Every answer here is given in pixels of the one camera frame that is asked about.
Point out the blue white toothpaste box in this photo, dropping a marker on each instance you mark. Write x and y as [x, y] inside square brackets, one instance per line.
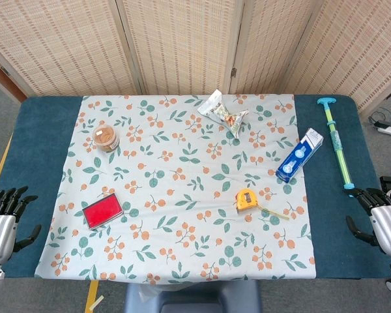
[299, 156]

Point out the floral white tablecloth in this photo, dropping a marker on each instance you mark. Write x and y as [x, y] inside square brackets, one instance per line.
[182, 202]

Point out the yellow tape measure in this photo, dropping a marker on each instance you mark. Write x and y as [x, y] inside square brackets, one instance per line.
[247, 200]

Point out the clear jar of rubber bands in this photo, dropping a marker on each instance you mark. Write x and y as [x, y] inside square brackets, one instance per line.
[106, 138]

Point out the white paper strip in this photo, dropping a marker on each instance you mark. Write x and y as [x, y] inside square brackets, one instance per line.
[96, 303]

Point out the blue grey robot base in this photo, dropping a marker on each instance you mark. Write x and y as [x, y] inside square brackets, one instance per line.
[192, 296]

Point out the woven folding screen panel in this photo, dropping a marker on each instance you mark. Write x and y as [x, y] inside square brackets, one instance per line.
[182, 42]
[355, 49]
[270, 45]
[58, 42]

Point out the brown wooden board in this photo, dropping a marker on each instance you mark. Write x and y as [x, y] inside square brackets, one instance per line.
[3, 81]

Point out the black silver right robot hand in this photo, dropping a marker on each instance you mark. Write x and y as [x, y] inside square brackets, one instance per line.
[387, 225]

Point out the red ink pad tin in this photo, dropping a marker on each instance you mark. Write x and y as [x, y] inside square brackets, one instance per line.
[102, 212]

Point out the green teal pump toy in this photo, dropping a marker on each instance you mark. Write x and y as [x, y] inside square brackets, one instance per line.
[337, 140]

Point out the metal screen hinge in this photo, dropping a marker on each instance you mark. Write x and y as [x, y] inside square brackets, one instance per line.
[233, 72]

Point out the crumpled snack bag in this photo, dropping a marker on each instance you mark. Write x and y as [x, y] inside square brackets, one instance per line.
[226, 117]

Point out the teal table cover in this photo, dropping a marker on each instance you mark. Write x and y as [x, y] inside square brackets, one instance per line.
[36, 146]

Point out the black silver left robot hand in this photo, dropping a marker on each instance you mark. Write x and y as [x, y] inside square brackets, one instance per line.
[0, 225]

